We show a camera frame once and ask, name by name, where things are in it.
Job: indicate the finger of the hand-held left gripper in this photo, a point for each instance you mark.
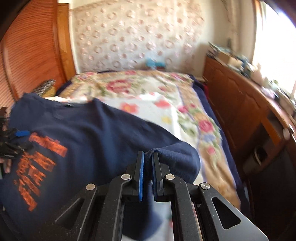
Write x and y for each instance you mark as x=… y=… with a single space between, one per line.
x=22 y=133
x=20 y=149

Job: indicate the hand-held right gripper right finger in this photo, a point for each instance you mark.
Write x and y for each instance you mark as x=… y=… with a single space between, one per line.
x=156 y=180

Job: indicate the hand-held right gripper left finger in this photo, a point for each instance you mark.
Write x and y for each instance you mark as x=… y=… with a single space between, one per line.
x=140 y=178

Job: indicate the navy sweatshirt with orange print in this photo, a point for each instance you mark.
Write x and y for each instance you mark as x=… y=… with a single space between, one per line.
x=92 y=139

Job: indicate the person's left hand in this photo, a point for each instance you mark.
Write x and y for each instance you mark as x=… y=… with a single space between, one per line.
x=5 y=165

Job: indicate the dark patterned folded quilt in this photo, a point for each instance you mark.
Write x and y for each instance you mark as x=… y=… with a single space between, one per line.
x=45 y=88

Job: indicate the louvred wooden wardrobe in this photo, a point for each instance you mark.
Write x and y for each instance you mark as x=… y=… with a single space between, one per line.
x=30 y=53

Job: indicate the floral plush blanket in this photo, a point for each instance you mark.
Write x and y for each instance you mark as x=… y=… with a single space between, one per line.
x=198 y=120

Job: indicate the dark blue bed cover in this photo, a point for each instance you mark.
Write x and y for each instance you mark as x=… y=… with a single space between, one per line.
x=226 y=139

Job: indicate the long wooden cabinet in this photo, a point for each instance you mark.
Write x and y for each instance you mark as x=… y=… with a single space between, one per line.
x=235 y=102

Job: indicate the blue packet box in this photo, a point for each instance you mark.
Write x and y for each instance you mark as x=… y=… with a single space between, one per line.
x=154 y=63

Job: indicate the cardboard box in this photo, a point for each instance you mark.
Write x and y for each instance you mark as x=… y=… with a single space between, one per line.
x=229 y=59

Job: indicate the stack of papers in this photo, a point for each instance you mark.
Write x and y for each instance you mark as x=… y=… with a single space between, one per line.
x=216 y=49

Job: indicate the window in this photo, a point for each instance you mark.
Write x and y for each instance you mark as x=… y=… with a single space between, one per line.
x=275 y=39

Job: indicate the circle pattern wall curtain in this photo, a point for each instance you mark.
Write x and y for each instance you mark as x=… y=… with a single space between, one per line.
x=138 y=32

